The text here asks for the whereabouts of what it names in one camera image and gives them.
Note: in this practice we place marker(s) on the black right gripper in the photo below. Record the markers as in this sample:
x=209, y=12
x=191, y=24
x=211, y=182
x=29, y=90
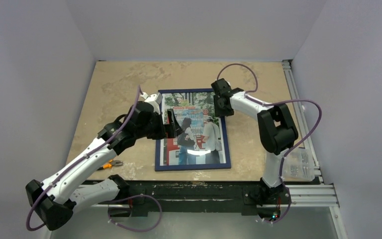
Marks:
x=220, y=102

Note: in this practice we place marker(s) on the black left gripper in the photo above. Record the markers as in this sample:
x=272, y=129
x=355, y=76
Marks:
x=170, y=130

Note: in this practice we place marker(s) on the colourful printed photo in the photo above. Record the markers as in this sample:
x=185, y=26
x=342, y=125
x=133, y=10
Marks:
x=194, y=132

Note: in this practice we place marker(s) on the blue wooden picture frame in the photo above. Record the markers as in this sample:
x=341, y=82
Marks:
x=191, y=168

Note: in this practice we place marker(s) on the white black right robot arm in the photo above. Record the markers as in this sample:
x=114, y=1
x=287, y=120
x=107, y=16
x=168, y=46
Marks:
x=276, y=127

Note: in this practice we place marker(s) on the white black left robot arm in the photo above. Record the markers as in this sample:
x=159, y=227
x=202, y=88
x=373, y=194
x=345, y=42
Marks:
x=55, y=199

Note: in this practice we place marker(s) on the clear plastic parts box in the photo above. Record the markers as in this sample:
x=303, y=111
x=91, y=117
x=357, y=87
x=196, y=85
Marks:
x=299, y=166

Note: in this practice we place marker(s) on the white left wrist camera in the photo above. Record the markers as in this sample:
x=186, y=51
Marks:
x=154, y=100

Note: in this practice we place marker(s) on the orange handled pliers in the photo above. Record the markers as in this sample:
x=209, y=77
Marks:
x=112, y=163

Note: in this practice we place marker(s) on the aluminium front rail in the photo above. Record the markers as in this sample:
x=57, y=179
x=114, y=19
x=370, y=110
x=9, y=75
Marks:
x=309, y=196

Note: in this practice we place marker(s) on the aluminium side rail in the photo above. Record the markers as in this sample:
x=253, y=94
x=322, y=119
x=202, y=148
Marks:
x=302, y=124

